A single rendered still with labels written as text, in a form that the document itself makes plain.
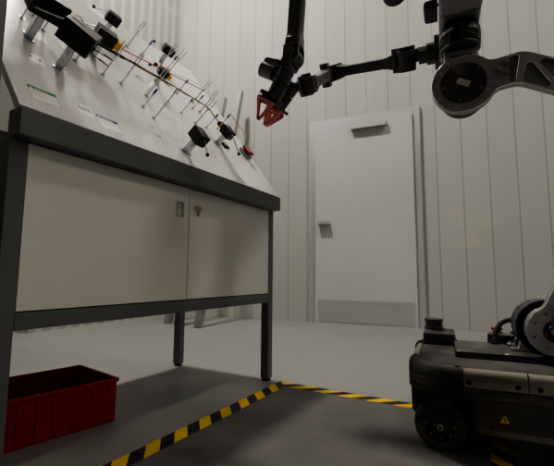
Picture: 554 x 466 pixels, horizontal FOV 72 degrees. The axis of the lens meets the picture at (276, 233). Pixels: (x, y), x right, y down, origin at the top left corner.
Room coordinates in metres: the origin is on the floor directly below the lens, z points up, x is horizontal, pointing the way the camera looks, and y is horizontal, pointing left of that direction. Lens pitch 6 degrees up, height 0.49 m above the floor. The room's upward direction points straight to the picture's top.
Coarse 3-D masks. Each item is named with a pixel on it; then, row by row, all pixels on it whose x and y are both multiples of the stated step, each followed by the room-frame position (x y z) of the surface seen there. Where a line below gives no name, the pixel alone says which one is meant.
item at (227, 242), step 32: (192, 192) 1.37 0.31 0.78; (192, 224) 1.37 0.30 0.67; (224, 224) 1.53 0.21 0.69; (256, 224) 1.74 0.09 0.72; (192, 256) 1.38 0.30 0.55; (224, 256) 1.53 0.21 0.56; (256, 256) 1.74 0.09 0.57; (192, 288) 1.38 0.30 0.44; (224, 288) 1.54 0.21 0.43; (256, 288) 1.74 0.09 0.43
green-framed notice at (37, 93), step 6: (30, 84) 0.90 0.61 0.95; (30, 90) 0.89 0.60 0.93; (36, 90) 0.91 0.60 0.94; (42, 90) 0.92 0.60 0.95; (36, 96) 0.89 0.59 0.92; (42, 96) 0.91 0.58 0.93; (48, 96) 0.93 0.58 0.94; (54, 96) 0.95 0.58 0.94; (48, 102) 0.91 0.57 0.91; (54, 102) 0.93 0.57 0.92; (60, 108) 0.94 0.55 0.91
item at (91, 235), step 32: (32, 160) 0.89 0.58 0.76; (64, 160) 0.95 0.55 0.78; (32, 192) 0.89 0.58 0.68; (64, 192) 0.96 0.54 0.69; (96, 192) 1.04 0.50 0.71; (128, 192) 1.13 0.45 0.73; (160, 192) 1.24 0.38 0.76; (32, 224) 0.90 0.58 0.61; (64, 224) 0.96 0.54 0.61; (96, 224) 1.04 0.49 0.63; (128, 224) 1.13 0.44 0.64; (160, 224) 1.24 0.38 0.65; (32, 256) 0.90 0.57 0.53; (64, 256) 0.97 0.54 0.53; (96, 256) 1.05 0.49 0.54; (128, 256) 1.14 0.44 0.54; (160, 256) 1.25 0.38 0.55; (32, 288) 0.91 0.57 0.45; (64, 288) 0.97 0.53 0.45; (96, 288) 1.05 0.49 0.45; (128, 288) 1.14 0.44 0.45; (160, 288) 1.25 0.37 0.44
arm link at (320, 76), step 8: (320, 64) 1.74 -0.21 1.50; (328, 64) 1.76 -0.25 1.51; (320, 72) 1.68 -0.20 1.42; (328, 72) 1.72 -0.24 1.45; (304, 80) 1.47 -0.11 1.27; (312, 80) 1.47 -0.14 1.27; (320, 80) 1.57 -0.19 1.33; (328, 80) 1.74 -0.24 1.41; (304, 88) 1.48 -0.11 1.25; (312, 88) 1.48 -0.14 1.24
